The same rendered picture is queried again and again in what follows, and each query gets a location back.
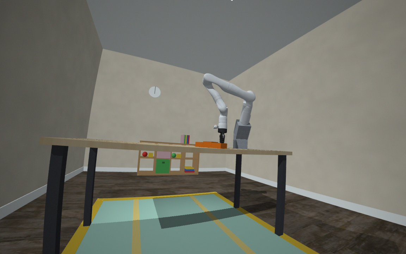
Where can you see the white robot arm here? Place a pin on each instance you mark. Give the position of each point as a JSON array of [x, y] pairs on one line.
[[247, 96]]

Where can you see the orange three-compartment bin rack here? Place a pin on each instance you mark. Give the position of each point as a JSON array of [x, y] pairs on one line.
[[210, 144]]

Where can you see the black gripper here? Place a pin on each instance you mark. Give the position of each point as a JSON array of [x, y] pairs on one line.
[[222, 136]]

